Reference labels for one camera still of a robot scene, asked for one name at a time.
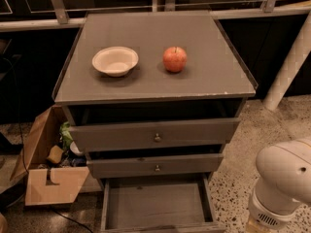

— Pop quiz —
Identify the green crumpled bag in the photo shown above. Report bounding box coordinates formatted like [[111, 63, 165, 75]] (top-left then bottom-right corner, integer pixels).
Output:
[[59, 121, 73, 150]]

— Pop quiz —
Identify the open cardboard box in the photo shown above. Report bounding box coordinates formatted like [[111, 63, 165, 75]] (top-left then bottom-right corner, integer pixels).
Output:
[[11, 106, 101, 206]]

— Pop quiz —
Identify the red apple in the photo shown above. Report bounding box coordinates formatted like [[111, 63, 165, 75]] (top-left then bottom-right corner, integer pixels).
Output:
[[162, 47, 187, 73]]

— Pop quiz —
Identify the black floor cable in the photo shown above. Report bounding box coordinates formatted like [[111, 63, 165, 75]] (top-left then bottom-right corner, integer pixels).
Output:
[[52, 209, 95, 233]]

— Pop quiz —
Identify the grey drawer cabinet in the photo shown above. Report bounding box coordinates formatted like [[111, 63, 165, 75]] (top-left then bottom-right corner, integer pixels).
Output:
[[52, 11, 259, 183]]

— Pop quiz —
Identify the grey drawer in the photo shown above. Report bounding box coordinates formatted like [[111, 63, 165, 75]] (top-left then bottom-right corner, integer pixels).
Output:
[[70, 117, 239, 151], [87, 153, 224, 179], [100, 174, 225, 233]]

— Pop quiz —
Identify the yellow sponge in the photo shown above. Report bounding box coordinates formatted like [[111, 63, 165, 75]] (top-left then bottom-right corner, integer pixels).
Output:
[[47, 145, 63, 164]]

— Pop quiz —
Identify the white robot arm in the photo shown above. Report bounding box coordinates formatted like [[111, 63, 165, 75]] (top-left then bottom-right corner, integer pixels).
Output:
[[246, 137, 311, 233]]

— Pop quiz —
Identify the grey top drawer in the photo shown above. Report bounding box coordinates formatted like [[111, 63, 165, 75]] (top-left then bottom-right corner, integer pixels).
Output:
[[70, 117, 239, 151]]

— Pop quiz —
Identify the grey middle drawer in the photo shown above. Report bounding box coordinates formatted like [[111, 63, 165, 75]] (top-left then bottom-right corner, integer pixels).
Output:
[[87, 153, 224, 179]]

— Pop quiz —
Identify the white slanted pole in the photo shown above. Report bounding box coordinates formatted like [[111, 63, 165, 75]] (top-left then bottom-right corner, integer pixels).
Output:
[[262, 12, 311, 111]]

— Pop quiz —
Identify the grey bottom drawer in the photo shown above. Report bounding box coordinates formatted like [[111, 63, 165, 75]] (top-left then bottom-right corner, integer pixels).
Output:
[[100, 174, 225, 233]]

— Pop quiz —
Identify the metal railing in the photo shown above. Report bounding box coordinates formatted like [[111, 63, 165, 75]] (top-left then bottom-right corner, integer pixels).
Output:
[[0, 0, 311, 33]]

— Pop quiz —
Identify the white paper bowl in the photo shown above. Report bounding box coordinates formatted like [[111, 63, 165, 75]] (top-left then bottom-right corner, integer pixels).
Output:
[[92, 47, 139, 77]]

